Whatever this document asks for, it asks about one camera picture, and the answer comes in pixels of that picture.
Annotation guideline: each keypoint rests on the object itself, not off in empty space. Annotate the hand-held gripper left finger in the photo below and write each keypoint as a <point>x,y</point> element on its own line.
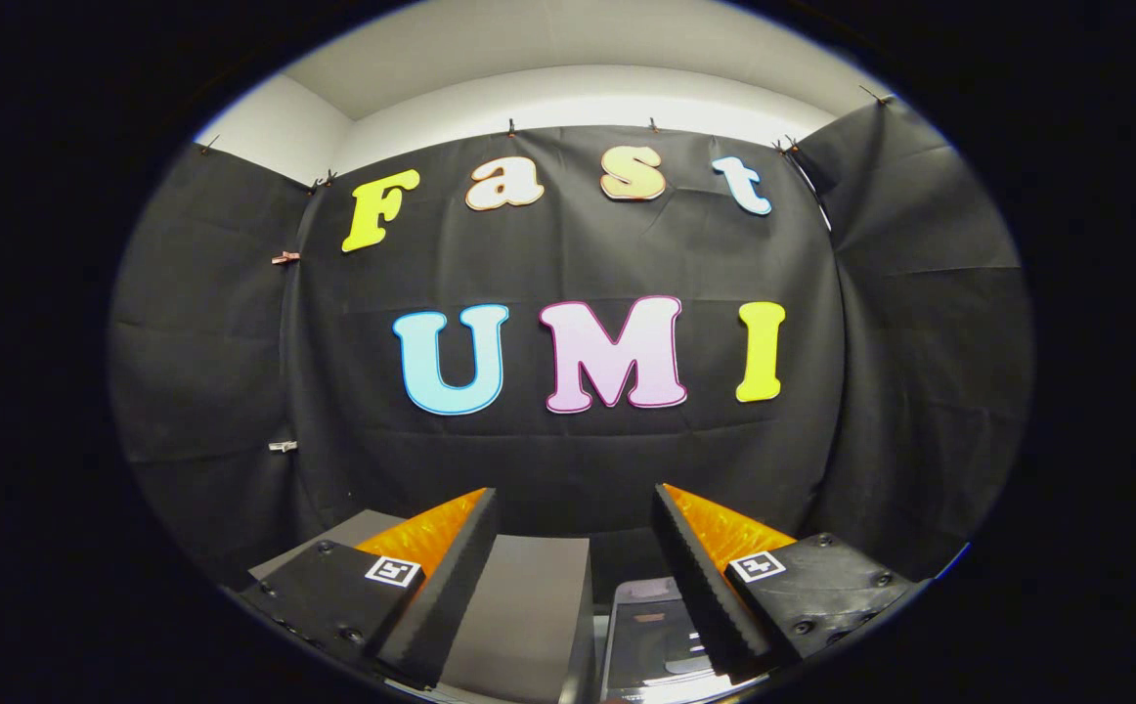
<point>451,596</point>

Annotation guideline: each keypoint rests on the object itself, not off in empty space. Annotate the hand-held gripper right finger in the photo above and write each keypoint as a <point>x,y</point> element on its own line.
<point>700,596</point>

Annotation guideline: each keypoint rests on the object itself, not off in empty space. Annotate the grey washing machine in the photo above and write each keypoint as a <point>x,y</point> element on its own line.
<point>666,689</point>

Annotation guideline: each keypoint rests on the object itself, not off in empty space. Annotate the grey box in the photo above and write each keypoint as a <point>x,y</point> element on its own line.
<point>529,606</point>

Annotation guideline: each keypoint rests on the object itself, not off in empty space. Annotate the black backdrop cloth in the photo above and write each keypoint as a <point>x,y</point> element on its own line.
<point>578,450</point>

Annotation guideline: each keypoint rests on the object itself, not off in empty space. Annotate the silver clip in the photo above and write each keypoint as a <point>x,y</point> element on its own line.
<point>283,446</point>

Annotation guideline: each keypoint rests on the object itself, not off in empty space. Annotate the copper clip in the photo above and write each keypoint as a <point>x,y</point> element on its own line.
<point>285,257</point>

